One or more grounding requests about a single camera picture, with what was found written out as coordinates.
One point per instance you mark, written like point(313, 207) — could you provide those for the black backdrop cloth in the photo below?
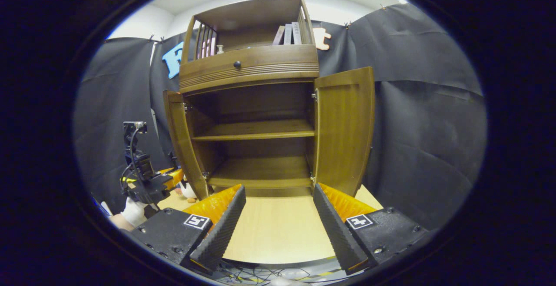
point(425, 125)

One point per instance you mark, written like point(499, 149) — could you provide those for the wooden double-door shoe cabinet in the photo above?
point(247, 14)

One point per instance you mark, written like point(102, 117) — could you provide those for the wooden shoe cabinet door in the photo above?
point(343, 129)
point(180, 138)

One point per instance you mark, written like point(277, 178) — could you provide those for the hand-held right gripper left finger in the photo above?
point(219, 234)

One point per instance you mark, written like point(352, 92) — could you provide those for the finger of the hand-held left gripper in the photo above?
point(167, 170)
point(176, 179)

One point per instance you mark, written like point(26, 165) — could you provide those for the grey book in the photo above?
point(288, 34)

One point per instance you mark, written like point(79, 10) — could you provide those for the penguin plush toy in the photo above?
point(189, 191)

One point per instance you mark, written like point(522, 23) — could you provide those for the black drawer knob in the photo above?
point(237, 64)

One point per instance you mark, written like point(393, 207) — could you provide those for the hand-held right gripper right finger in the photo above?
point(334, 234)

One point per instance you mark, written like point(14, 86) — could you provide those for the mauve book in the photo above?
point(279, 36)

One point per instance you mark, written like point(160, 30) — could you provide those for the wooden cabinet shelf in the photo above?
point(252, 129)

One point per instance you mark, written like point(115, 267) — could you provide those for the white book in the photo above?
point(296, 34)

